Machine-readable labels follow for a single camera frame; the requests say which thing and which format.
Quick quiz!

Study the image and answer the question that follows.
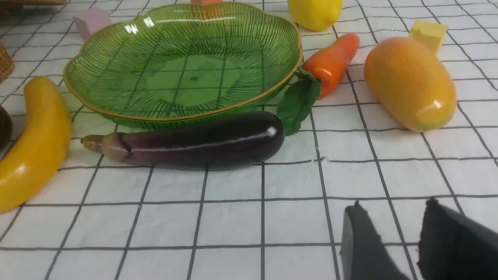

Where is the pink foam cube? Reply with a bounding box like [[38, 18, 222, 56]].
[[73, 7, 112, 41]]

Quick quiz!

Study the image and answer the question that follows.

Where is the yellow foam cube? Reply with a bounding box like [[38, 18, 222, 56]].
[[409, 19, 447, 56]]

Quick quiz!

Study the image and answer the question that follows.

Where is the woven wicker basket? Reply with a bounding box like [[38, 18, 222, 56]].
[[0, 42, 15, 82]]

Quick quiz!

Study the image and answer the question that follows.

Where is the green leaf-shaped plastic plate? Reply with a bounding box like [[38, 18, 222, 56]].
[[63, 2, 303, 130]]

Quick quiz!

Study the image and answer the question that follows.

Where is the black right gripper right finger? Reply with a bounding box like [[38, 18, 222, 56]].
[[417, 198, 498, 280]]

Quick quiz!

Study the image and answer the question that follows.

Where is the orange toy mango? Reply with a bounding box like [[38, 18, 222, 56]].
[[363, 37, 457, 132]]

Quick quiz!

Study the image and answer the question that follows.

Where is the dark purple toy mangosteen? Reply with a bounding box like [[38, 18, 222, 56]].
[[0, 106, 13, 150]]

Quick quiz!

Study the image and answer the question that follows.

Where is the white grid tablecloth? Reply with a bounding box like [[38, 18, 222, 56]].
[[0, 0, 498, 280]]

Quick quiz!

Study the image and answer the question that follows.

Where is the orange foam cube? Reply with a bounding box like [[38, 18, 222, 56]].
[[190, 0, 223, 5]]

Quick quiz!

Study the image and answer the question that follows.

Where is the yellow toy lemon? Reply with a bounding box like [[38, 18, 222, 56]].
[[288, 0, 343, 32]]

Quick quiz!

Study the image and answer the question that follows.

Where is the purple toy eggplant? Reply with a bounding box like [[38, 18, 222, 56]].
[[81, 111, 285, 171]]

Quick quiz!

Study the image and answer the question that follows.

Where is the orange toy carrot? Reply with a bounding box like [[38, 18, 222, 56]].
[[277, 33, 360, 137]]

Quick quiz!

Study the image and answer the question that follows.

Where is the yellow toy banana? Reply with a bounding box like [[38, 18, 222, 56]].
[[0, 76, 72, 213]]

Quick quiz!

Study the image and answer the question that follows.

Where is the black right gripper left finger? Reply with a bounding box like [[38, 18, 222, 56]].
[[341, 201, 408, 280]]

